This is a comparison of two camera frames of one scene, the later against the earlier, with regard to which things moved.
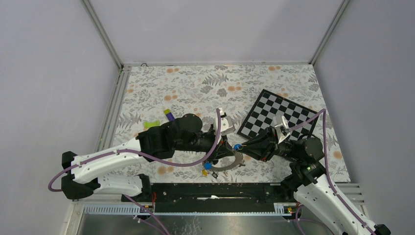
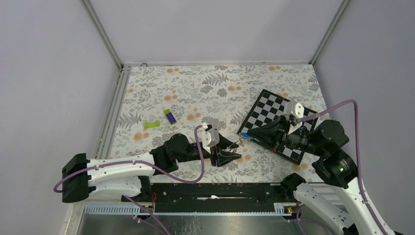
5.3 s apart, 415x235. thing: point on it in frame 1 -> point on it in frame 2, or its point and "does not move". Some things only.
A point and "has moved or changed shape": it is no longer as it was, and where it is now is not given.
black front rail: (217, 192) does not move
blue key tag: (237, 146) has moved or changed shape
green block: (148, 124) does not move
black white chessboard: (299, 119) does not move
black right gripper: (264, 153) -> (274, 128)
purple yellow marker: (169, 114) does not move
